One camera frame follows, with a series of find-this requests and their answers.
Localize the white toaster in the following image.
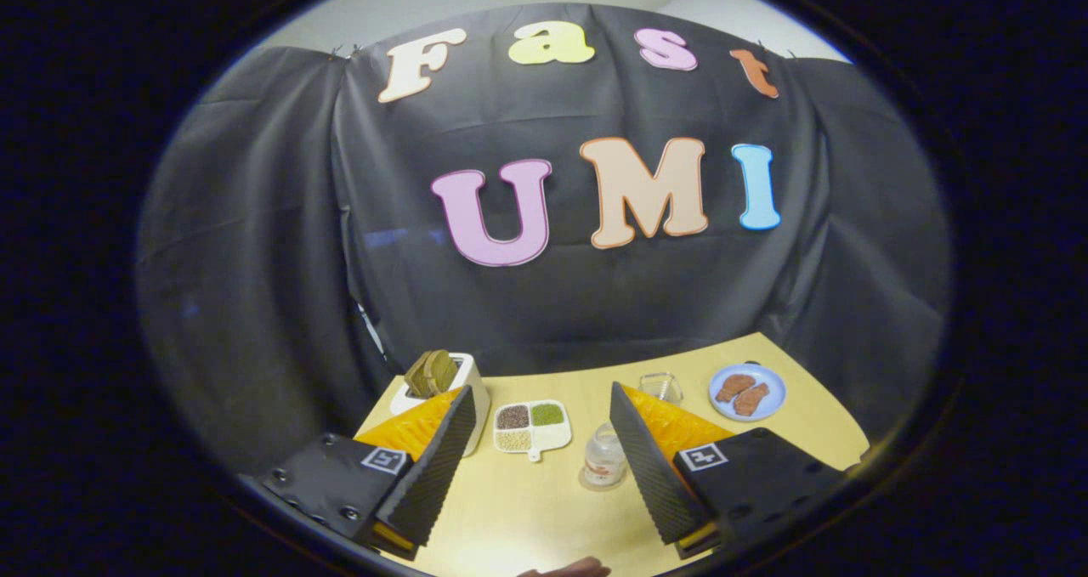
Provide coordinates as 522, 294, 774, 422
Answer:
389, 352, 493, 458

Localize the small clear juice bottle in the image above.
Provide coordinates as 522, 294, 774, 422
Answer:
584, 422, 629, 487

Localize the light blue plate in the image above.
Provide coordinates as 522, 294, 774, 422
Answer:
709, 363, 788, 423

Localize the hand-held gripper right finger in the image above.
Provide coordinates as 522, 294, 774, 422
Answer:
609, 381, 847, 560

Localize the white divided dish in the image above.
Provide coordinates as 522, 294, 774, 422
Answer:
492, 399, 573, 463

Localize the wooden table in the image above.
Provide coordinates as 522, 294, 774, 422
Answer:
353, 332, 873, 577

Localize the clear glass cup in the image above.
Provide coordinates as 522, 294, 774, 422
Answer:
638, 372, 684, 407

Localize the black backdrop cloth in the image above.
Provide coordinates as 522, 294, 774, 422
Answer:
136, 3, 951, 478

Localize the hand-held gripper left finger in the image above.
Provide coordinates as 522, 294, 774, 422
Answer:
255, 384, 478, 561

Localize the brown bread slice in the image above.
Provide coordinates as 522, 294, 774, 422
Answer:
428, 349, 461, 394
404, 352, 439, 399

